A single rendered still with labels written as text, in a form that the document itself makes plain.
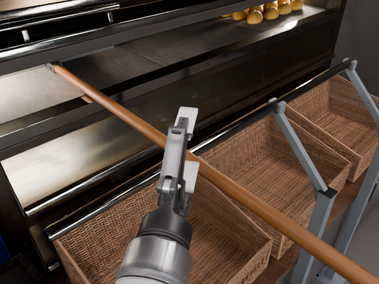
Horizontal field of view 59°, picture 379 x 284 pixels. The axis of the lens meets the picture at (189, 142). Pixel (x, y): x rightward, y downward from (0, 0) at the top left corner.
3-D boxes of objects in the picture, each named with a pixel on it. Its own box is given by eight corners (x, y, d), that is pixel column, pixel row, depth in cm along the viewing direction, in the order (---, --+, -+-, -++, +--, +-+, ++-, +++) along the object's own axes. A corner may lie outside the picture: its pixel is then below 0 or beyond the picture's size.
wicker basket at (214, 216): (62, 279, 117) (42, 226, 101) (179, 198, 150) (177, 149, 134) (149, 396, 89) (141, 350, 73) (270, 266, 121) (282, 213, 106)
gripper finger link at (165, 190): (162, 211, 49) (153, 217, 44) (166, 175, 49) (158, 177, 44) (178, 213, 49) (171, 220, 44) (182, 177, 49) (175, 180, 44)
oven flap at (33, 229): (45, 266, 112) (20, 217, 105) (318, 96, 212) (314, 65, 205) (50, 272, 109) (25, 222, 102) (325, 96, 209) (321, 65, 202)
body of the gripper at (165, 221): (129, 228, 43) (149, 172, 49) (139, 257, 49) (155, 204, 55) (186, 237, 42) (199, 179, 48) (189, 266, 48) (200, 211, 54)
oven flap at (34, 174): (23, 212, 97) (-7, 151, 90) (327, 57, 197) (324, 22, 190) (27, 217, 94) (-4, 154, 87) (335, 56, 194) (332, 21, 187)
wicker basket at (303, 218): (185, 196, 150) (185, 147, 135) (259, 145, 183) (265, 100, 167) (278, 263, 122) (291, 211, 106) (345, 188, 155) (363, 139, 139)
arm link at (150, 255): (122, 297, 46) (135, 256, 50) (187, 309, 44) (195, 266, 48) (108, 269, 39) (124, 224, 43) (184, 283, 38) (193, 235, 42)
